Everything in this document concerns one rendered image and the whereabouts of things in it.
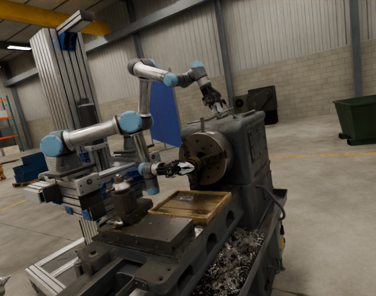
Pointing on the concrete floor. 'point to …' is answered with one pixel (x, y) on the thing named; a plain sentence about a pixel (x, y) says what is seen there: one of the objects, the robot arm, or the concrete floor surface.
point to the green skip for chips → (362, 119)
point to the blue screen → (165, 115)
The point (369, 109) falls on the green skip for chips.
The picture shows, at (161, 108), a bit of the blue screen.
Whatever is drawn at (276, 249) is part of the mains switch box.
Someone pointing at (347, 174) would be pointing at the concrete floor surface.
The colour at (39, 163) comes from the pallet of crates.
